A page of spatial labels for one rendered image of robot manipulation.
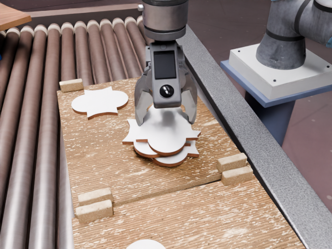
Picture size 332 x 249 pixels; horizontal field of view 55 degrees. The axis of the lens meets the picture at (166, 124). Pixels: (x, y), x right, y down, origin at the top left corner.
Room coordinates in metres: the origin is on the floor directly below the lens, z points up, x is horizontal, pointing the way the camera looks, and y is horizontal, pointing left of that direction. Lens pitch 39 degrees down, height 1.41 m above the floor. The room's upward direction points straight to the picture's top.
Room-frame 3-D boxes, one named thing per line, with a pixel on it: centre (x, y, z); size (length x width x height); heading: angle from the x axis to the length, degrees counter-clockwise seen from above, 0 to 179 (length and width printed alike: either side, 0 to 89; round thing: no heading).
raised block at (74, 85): (0.72, 0.25, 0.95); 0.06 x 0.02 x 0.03; 109
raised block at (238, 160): (0.44, -0.13, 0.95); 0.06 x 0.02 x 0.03; 109
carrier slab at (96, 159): (0.58, 0.06, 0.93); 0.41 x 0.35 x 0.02; 19
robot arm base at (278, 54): (0.93, -0.36, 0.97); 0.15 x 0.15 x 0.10
